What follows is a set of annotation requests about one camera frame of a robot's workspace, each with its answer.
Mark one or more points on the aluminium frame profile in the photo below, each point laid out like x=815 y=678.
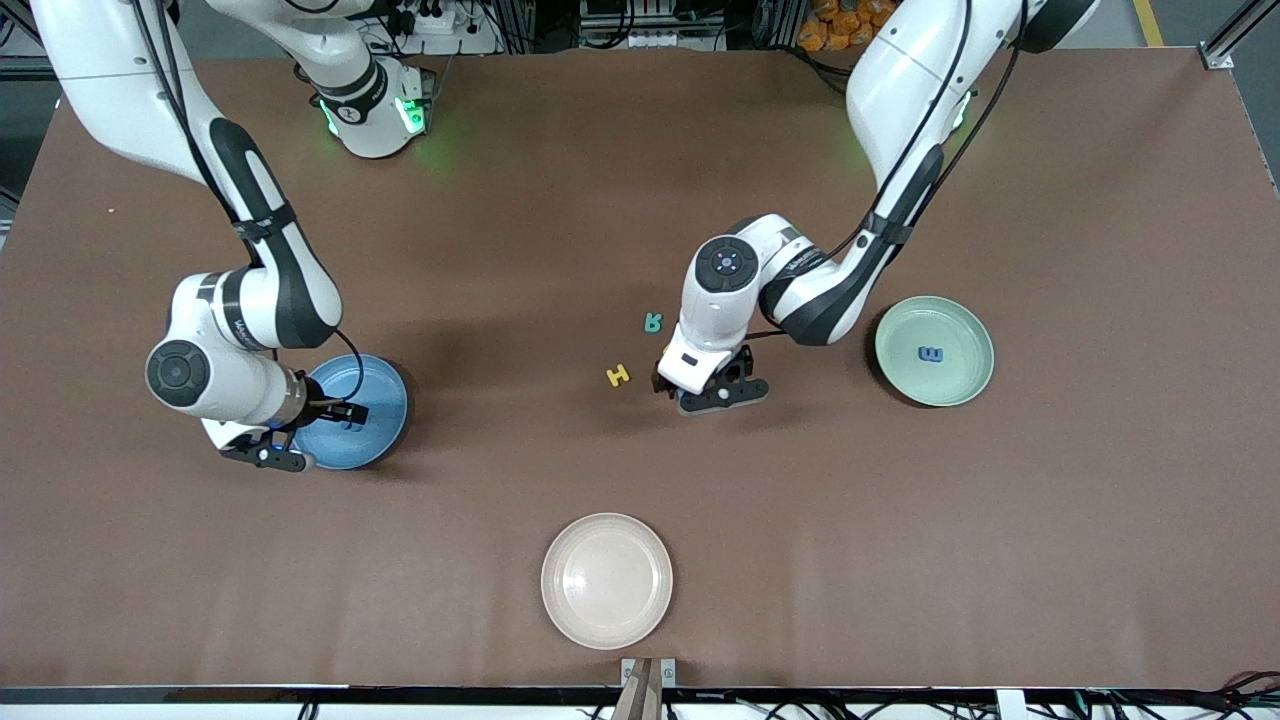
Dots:
x=1218 y=57

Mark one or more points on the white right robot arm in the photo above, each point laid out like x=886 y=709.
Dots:
x=250 y=385

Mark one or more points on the brown table mat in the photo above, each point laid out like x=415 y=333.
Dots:
x=550 y=180

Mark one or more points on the orange packet pile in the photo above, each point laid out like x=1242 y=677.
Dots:
x=830 y=25

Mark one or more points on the white power strip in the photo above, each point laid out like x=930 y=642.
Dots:
x=440 y=40

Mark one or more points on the blue lowercase letter m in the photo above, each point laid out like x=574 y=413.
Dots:
x=931 y=354

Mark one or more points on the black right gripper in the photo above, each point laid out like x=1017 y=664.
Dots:
x=322 y=408

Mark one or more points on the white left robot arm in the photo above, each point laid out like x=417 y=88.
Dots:
x=700 y=335

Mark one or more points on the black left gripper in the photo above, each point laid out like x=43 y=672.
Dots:
x=738 y=366

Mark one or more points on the blue plate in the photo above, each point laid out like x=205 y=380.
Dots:
x=385 y=440

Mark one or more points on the green plate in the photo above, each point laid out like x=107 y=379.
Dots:
x=960 y=330

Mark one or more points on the teal uppercase letter R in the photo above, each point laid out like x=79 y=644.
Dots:
x=652 y=322

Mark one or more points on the yellow uppercase letter H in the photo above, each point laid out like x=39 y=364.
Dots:
x=619 y=376

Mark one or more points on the beige plate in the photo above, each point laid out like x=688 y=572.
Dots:
x=607 y=580

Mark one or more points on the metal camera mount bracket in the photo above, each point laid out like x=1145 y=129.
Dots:
x=650 y=690

